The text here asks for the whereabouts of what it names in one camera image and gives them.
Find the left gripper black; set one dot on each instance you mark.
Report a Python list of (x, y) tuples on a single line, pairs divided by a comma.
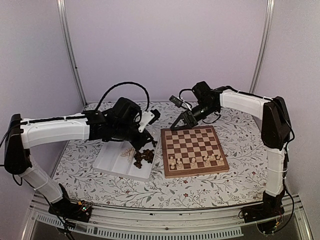
[(139, 144)]

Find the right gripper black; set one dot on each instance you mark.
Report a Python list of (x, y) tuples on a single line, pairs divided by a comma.
[(186, 117)]

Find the wooden chess board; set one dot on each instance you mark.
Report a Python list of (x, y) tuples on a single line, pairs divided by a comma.
[(192, 143)]

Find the white plastic compartment tray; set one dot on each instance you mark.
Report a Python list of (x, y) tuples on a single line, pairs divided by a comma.
[(109, 162)]

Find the light chess rook piece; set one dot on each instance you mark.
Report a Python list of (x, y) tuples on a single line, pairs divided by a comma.
[(172, 165)]

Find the light chess bishop piece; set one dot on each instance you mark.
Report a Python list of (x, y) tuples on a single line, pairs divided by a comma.
[(179, 165)]

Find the light chess king piece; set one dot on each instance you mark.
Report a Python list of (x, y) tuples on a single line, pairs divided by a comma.
[(193, 163)]

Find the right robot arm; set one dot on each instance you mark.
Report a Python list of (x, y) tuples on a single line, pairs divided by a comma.
[(258, 128)]

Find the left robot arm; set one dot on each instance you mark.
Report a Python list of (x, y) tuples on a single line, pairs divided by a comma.
[(125, 121)]

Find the pile of dark chess pieces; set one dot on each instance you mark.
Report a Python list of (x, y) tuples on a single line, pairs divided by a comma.
[(147, 155)]

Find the pile of light chess pieces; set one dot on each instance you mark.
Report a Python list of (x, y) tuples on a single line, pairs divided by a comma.
[(127, 153)]

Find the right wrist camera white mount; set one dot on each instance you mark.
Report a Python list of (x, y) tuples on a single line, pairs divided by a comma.
[(180, 103)]

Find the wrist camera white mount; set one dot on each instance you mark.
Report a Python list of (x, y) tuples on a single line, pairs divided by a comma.
[(148, 118), (180, 103)]

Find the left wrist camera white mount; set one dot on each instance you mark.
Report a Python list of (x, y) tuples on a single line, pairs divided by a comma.
[(148, 118)]

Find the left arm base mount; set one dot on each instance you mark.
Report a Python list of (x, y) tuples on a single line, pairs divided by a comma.
[(79, 211)]

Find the front aluminium rail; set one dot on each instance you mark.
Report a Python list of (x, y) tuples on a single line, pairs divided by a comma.
[(218, 223)]

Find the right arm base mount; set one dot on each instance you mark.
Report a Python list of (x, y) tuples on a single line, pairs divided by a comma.
[(271, 207)]

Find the right aluminium frame post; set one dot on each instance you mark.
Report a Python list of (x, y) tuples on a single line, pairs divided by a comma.
[(263, 45)]

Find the aluminium frame post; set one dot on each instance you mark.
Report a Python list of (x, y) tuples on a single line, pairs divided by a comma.
[(263, 45), (62, 12)]

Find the left aluminium frame post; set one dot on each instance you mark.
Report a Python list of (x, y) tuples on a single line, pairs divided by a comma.
[(62, 12)]

